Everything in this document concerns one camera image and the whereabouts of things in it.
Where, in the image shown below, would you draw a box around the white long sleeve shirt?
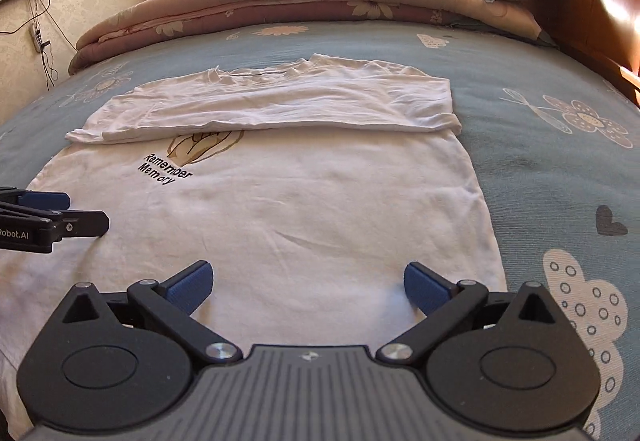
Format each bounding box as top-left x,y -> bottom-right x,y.
1,54 -> 506,437

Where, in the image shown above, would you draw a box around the white power strip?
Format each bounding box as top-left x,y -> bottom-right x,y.
30,23 -> 47,53

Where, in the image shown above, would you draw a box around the blue floral bed sheet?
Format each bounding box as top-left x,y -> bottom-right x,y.
1,21 -> 639,440

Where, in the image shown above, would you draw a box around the wooden headboard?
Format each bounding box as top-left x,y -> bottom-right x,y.
529,0 -> 639,104

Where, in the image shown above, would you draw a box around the pink floral folded quilt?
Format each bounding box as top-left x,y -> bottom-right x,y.
68,0 -> 542,75

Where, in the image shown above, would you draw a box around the television power cables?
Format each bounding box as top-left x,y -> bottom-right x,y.
0,0 -> 79,92

